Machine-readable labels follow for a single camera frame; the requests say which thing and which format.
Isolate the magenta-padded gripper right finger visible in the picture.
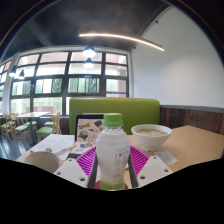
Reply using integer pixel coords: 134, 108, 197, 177
127, 145, 174, 189

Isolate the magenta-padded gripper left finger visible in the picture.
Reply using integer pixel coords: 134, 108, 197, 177
53, 145, 100, 189

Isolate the green-capped clear drink bottle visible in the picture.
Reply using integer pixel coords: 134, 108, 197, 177
95, 112, 131, 191

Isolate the colourful printed leaflet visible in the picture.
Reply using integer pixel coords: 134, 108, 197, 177
66, 141, 98, 160

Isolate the beige cup with swirl print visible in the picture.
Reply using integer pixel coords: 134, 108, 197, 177
24, 150, 61, 174

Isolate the white ceramic bowl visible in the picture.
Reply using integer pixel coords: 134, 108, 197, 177
130, 123, 173, 152

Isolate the sticker-covered black laptop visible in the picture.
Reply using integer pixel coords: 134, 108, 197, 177
73, 114, 105, 144

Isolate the group of green-seated wooden chairs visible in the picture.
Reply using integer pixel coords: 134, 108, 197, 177
0, 112, 63, 144

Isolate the light wooden dining table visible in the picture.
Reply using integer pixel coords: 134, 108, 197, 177
15, 111, 50, 134

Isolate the group of pendant lamps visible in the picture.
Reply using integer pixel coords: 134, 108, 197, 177
8, 45, 98, 80

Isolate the long curved ceiling light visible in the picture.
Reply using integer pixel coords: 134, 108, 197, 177
78, 32, 166, 52

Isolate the large black-framed window wall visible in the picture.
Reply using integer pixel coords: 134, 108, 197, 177
0, 50, 131, 116

